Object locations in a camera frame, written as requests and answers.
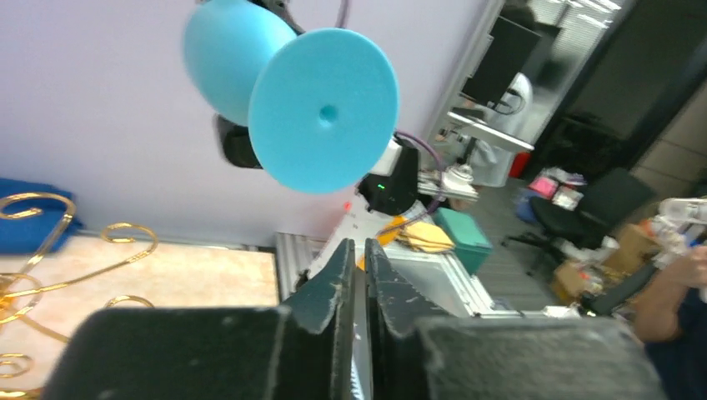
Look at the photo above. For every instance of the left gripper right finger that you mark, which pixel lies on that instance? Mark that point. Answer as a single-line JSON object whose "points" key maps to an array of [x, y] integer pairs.
{"points": [[421, 351]]}

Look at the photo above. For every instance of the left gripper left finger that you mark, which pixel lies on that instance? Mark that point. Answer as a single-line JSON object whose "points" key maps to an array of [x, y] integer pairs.
{"points": [[300, 349]]}

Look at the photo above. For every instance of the blue plastic wine glass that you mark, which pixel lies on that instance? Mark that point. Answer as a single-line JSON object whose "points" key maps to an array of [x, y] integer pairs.
{"points": [[320, 107]]}

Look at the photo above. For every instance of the gold wire glass rack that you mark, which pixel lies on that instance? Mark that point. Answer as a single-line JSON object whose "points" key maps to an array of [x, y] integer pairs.
{"points": [[67, 277]]}

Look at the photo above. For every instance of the person forearm in background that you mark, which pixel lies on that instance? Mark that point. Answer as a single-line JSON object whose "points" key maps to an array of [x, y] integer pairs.
{"points": [[656, 318]]}

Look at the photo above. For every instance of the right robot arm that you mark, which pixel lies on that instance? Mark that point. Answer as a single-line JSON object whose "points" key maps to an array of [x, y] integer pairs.
{"points": [[390, 188]]}

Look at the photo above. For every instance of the black office chair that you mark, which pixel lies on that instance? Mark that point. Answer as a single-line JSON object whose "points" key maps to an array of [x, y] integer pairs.
{"points": [[606, 203]]}

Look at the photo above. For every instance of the blue cloth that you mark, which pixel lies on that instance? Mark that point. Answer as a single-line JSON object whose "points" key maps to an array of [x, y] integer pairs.
{"points": [[25, 236]]}

